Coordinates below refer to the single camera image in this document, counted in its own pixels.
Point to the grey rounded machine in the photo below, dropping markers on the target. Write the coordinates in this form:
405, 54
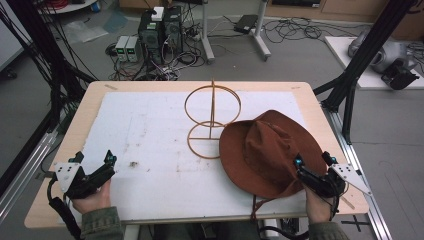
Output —
386, 53

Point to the white metal table frame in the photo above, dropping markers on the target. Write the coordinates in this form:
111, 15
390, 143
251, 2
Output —
260, 36

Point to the black frame stand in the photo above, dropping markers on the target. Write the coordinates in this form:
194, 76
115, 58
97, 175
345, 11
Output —
366, 53
46, 50

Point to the black computer tower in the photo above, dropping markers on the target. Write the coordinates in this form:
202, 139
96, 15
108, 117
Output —
150, 36
172, 28

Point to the aluminium rail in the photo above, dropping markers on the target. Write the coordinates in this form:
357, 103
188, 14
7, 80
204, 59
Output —
360, 166
30, 166

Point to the small white box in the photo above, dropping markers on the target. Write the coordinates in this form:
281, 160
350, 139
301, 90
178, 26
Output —
157, 13

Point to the black device on platform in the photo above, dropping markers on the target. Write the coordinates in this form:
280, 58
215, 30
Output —
398, 76

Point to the grey power supply unit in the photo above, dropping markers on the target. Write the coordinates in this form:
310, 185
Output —
121, 48
133, 49

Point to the blue tape roll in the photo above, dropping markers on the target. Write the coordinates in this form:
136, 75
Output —
95, 6

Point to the person's right hand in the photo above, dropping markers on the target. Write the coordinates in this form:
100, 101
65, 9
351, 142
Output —
318, 208

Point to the person's left hand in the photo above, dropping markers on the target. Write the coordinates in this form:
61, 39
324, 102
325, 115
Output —
95, 201

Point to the flat black box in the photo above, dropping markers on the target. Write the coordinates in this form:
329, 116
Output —
246, 23

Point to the person's legs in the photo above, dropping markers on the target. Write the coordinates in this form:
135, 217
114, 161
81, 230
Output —
206, 231

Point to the white table mat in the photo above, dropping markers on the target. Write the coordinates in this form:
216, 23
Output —
150, 150

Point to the brown brimmed hat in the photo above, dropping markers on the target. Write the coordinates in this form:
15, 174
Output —
263, 153

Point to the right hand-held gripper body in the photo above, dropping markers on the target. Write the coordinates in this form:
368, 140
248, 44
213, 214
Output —
325, 185

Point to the round white table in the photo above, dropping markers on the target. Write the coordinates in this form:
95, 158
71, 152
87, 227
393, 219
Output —
71, 6

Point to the white floor platform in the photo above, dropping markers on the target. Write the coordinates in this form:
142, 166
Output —
366, 80

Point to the clear plastic sheet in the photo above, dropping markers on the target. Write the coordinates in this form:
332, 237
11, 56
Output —
83, 31

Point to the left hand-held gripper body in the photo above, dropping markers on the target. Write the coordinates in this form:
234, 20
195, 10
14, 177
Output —
78, 185

